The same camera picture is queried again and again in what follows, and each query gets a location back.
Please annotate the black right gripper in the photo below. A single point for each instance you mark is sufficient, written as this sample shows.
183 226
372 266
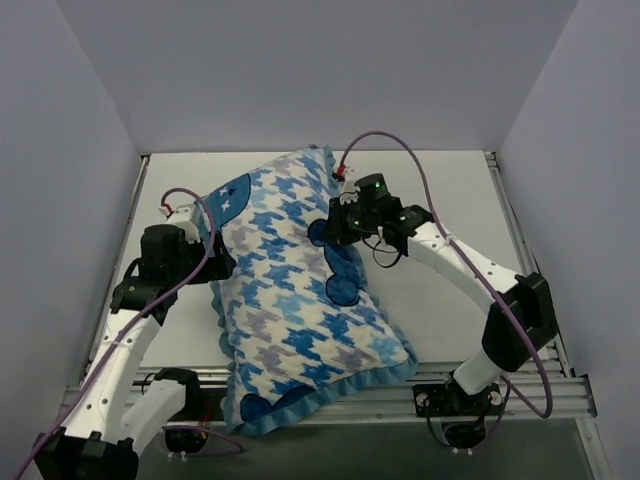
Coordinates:
333 223

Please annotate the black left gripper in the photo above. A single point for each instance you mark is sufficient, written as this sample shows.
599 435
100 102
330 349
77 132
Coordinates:
220 262

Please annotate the blue patterned pillowcase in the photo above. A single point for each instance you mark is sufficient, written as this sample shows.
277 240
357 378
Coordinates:
299 324

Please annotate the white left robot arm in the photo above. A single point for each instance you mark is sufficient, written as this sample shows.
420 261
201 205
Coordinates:
99 436

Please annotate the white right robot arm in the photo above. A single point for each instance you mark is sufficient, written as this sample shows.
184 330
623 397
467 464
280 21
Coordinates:
519 308

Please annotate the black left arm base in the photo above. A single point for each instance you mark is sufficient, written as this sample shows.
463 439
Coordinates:
202 406

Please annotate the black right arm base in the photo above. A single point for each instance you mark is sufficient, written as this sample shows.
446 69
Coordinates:
454 419

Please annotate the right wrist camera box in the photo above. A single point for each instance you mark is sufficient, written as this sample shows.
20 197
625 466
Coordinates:
342 186

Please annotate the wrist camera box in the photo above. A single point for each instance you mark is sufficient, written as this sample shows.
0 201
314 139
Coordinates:
185 217
342 186

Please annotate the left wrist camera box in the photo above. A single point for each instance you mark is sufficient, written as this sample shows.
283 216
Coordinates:
185 217

